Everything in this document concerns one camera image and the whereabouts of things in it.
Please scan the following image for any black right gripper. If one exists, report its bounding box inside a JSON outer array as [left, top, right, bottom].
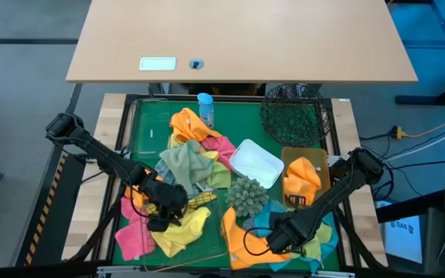
[[265, 214, 309, 255]]

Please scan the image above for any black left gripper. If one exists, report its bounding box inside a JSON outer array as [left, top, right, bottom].
[[144, 180, 189, 233]]

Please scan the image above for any yellow microfiber towel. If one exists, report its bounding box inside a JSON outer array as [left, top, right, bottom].
[[151, 206, 212, 259], [167, 133, 220, 161], [144, 191, 219, 216]]

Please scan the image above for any teal blue microfiber towel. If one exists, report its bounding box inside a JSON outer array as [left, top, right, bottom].
[[251, 199, 340, 274]]

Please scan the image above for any lime green microfiber towel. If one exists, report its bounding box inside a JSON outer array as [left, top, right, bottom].
[[206, 161, 233, 190], [291, 222, 334, 260]]

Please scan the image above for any pink microfiber towel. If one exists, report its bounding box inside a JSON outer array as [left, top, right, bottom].
[[114, 196, 158, 262], [200, 135, 237, 170]]

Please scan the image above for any grey blue microfiber towel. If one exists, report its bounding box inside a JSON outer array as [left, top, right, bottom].
[[155, 158, 208, 194]]

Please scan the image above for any sage green microfiber towel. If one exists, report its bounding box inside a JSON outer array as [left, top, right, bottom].
[[159, 139, 216, 196]]

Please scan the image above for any artificial succulent in patterned pot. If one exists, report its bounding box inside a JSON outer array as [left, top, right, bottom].
[[224, 175, 270, 218]]

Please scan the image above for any white plastic bin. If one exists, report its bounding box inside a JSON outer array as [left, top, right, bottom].
[[228, 138, 285, 190]]

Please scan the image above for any amber translucent plastic tray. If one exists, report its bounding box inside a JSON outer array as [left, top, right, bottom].
[[280, 146, 331, 209]]

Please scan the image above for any clear plastic tray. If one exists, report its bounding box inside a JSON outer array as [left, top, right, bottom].
[[128, 98, 172, 160]]

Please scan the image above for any white printed box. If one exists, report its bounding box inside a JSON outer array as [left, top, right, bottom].
[[382, 215, 424, 266]]

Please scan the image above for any blue spray bottle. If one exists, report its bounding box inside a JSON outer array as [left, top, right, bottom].
[[196, 92, 216, 131]]

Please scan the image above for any yellow black hazard tape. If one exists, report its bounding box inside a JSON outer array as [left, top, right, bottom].
[[23, 154, 62, 267]]

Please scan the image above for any green table mat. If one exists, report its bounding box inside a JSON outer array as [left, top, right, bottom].
[[112, 99, 341, 271]]

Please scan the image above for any white rectangular desk plate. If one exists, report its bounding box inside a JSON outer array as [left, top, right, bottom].
[[138, 56, 178, 72]]

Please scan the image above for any black desk foot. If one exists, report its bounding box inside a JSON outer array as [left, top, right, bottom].
[[395, 52, 445, 107]]

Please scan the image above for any beige wooden desk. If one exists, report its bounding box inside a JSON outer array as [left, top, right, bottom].
[[64, 0, 420, 85]]

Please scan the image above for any silver metal bracket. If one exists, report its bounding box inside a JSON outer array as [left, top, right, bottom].
[[95, 265, 131, 278], [310, 270, 357, 278]]

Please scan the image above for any dark cable bundle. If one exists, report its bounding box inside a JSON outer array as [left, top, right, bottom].
[[332, 208, 388, 270], [67, 192, 125, 263]]

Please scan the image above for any black round wire basket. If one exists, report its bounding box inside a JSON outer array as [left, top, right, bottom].
[[260, 83, 334, 148]]

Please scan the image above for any black metal table frame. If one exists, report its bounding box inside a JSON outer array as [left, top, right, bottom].
[[90, 93, 362, 278]]

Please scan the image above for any grey desk cable grommet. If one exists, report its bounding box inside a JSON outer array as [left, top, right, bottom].
[[188, 57, 206, 71]]

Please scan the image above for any yellow orange cable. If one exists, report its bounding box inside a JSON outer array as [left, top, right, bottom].
[[402, 121, 445, 139]]

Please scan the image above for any white cable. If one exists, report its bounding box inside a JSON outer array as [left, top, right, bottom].
[[384, 122, 445, 161]]

